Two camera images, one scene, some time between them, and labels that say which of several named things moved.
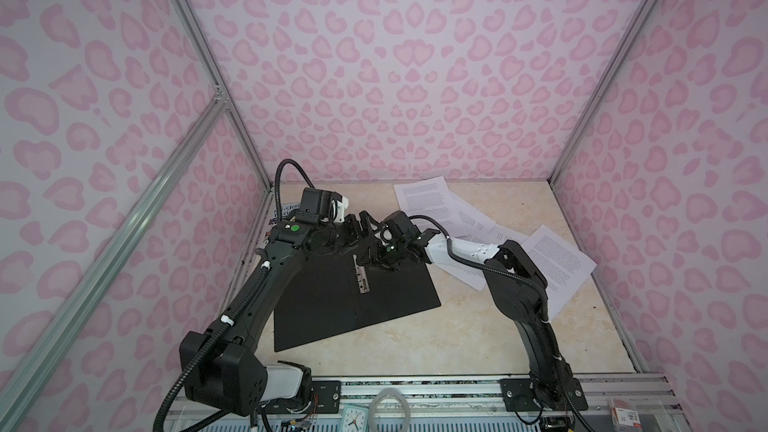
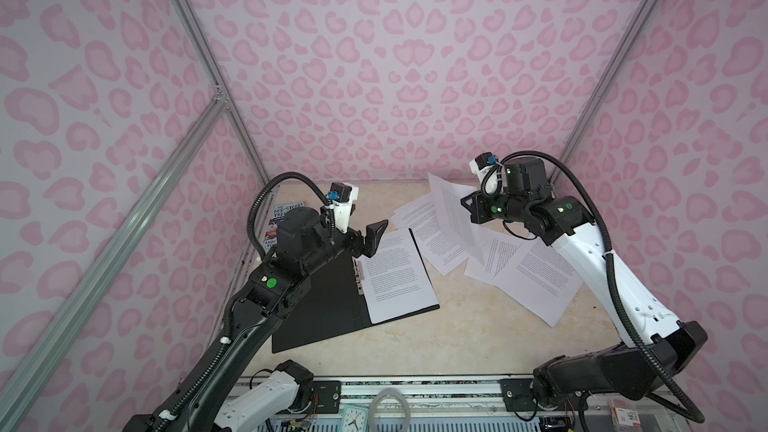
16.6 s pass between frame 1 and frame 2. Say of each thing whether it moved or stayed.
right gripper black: moved
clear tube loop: stayed
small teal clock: stayed
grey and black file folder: stayed
